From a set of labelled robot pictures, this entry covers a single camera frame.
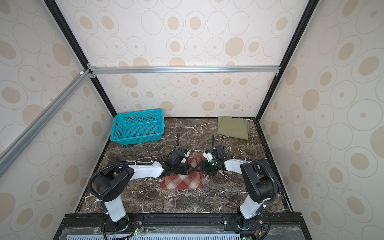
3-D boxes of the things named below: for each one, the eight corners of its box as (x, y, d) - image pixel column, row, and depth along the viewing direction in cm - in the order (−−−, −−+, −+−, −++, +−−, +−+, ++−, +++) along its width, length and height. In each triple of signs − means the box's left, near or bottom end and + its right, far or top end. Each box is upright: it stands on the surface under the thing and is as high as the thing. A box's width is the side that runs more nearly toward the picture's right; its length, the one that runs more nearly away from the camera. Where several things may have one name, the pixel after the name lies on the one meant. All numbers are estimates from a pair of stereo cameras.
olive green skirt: (215, 134, 112) (215, 132, 110) (218, 116, 124) (218, 114, 122) (247, 140, 109) (248, 138, 107) (247, 121, 121) (248, 119, 119)
